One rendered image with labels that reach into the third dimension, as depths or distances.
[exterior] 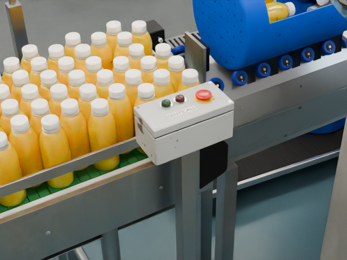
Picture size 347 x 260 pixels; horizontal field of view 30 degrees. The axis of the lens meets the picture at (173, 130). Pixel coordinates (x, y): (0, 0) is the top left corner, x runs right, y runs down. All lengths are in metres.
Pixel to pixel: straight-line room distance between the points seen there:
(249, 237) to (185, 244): 0.93
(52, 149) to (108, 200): 0.21
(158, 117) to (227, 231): 0.85
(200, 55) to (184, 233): 0.47
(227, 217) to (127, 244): 0.61
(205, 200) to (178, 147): 0.82
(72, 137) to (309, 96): 0.74
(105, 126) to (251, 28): 0.45
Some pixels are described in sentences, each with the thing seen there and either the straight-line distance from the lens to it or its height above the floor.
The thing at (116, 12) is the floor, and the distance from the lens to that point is 4.09.
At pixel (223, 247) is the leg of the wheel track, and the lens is 2.21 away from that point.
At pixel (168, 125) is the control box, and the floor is 1.10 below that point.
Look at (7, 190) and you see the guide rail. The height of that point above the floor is 0.96.
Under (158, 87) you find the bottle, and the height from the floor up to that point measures 1.05.
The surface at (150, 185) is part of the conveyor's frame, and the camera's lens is 1.61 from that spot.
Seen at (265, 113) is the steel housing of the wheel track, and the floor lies 0.84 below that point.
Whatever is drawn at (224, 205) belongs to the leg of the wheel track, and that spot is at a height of 0.48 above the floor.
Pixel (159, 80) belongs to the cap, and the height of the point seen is 1.07.
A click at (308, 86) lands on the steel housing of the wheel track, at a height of 0.87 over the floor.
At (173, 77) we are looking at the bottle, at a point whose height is 1.04.
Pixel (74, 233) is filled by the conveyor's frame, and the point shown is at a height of 0.78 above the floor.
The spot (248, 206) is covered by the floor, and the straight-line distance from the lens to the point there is 2.73.
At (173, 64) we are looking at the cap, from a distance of 1.59.
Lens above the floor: 1.95
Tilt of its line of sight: 39 degrees down
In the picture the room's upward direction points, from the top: 2 degrees counter-clockwise
